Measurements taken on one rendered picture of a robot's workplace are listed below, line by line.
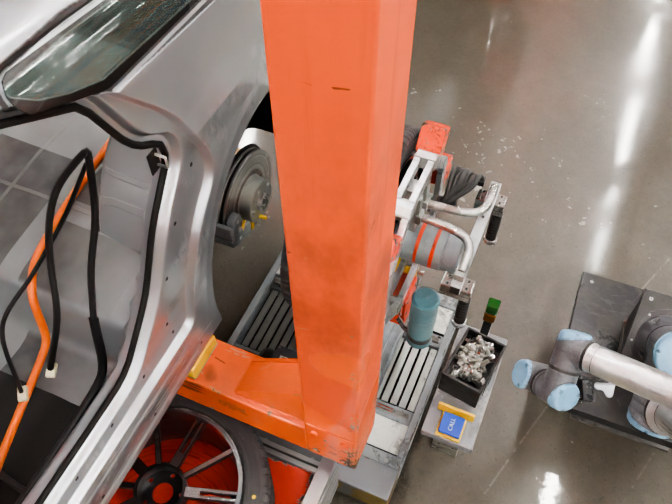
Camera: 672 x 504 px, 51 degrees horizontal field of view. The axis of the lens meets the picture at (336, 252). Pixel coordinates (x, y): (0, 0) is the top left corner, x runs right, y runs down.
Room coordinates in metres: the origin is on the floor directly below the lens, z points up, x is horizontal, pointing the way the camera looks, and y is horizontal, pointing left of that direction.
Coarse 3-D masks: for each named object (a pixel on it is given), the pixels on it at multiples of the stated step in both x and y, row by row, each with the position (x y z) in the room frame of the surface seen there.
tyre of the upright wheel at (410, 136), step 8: (408, 128) 1.51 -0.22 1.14; (416, 128) 1.53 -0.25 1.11; (408, 136) 1.45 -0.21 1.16; (416, 136) 1.49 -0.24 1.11; (408, 144) 1.42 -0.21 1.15; (408, 152) 1.43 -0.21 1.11; (280, 272) 1.15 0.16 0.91; (288, 272) 1.14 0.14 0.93; (280, 280) 1.15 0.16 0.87; (288, 280) 1.13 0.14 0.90; (288, 288) 1.12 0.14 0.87; (288, 296) 1.13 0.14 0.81
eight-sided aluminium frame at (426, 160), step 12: (420, 156) 1.41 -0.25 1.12; (432, 156) 1.41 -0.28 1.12; (444, 156) 1.51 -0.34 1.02; (432, 168) 1.38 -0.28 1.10; (444, 168) 1.52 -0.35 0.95; (408, 180) 1.31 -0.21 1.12; (420, 180) 1.31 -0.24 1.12; (420, 192) 1.28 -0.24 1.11; (396, 204) 1.23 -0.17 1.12; (408, 204) 1.23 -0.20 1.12; (396, 216) 1.20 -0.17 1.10; (408, 216) 1.20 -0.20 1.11; (432, 216) 1.50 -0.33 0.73; (396, 264) 1.13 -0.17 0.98; (408, 264) 1.39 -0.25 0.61; (396, 276) 1.33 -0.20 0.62; (408, 276) 1.33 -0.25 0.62; (408, 288) 1.30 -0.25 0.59; (396, 300) 1.23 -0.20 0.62; (396, 312) 1.19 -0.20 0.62; (384, 324) 1.07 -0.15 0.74
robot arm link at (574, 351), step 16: (560, 336) 1.00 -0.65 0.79; (576, 336) 0.98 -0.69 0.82; (560, 352) 0.95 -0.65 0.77; (576, 352) 0.94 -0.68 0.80; (592, 352) 0.93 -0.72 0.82; (608, 352) 0.92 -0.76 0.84; (560, 368) 0.91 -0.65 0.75; (576, 368) 0.91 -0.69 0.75; (592, 368) 0.89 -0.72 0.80; (608, 368) 0.87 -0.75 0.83; (624, 368) 0.86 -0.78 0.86; (640, 368) 0.85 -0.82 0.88; (624, 384) 0.82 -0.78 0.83; (640, 384) 0.81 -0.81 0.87; (656, 384) 0.79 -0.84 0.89; (656, 400) 0.76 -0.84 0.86
